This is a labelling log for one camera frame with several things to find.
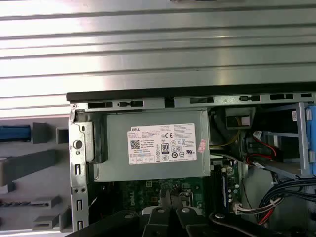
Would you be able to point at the grey power supply unit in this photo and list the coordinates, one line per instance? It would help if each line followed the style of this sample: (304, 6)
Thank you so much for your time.
(118, 148)

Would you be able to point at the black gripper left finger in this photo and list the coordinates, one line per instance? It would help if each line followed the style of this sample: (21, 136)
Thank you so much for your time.
(153, 222)

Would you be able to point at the black PC case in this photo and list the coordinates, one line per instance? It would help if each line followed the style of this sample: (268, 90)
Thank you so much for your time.
(148, 92)

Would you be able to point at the grey parts rack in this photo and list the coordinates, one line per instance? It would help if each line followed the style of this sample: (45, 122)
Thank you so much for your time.
(37, 163)

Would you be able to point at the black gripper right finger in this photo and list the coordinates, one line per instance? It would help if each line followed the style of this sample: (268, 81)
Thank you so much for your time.
(187, 222)

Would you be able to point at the blue drive bay latch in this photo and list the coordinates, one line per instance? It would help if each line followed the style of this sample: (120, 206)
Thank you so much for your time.
(310, 138)

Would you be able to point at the CPU socket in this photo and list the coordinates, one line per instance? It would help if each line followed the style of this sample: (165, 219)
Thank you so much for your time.
(186, 195)

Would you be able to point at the white board connector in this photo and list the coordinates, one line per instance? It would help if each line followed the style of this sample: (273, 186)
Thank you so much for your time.
(236, 207)

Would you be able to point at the grey optical drive cage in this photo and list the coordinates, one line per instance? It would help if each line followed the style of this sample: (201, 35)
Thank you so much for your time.
(300, 138)

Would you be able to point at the green motherboard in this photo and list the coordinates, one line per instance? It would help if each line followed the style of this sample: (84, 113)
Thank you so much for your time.
(138, 195)

